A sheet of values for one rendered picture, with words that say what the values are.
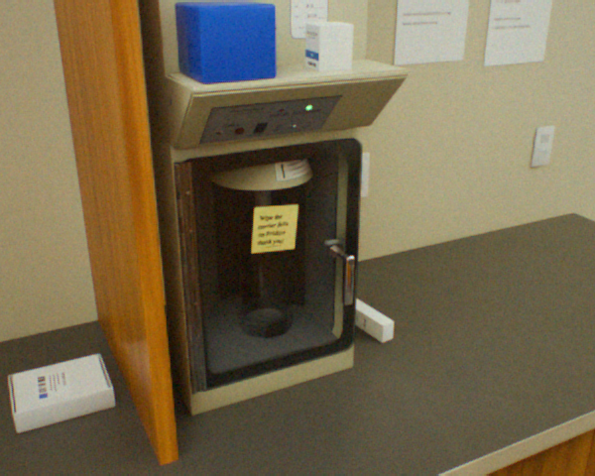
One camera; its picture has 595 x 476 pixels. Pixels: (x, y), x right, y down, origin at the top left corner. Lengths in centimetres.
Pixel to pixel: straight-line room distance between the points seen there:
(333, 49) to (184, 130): 23
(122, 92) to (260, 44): 18
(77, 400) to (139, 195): 45
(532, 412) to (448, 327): 29
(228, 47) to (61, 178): 64
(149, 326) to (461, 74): 111
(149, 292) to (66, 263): 55
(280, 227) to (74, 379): 46
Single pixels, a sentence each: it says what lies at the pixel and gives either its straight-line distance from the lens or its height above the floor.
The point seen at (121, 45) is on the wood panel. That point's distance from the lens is 80.
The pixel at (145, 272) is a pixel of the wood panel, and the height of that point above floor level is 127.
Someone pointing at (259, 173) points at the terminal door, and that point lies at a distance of 98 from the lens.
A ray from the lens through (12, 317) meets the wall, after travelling 146.
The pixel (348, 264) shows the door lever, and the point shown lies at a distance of 105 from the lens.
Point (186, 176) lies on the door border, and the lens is 94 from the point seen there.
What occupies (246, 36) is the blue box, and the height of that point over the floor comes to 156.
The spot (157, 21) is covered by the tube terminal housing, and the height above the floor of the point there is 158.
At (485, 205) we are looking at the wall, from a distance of 192.
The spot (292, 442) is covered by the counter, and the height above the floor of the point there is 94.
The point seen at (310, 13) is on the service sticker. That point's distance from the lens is 98.
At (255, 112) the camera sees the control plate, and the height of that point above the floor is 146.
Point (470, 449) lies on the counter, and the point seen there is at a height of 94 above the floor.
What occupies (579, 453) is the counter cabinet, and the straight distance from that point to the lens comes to 136.
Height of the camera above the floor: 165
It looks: 23 degrees down
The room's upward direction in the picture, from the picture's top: straight up
